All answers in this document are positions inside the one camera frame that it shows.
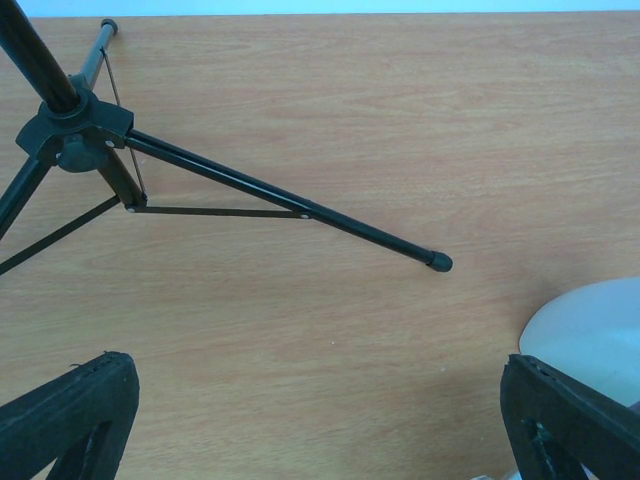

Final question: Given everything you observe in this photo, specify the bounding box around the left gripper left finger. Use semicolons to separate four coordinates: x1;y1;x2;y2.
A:
1;352;139;479

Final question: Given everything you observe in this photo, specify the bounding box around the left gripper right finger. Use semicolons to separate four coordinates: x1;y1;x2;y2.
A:
500;354;639;479

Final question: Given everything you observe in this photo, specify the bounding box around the white metronome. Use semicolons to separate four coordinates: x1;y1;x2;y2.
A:
469;277;640;480

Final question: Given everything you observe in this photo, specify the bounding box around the black music stand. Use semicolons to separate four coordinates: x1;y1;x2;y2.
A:
0;0;454;276

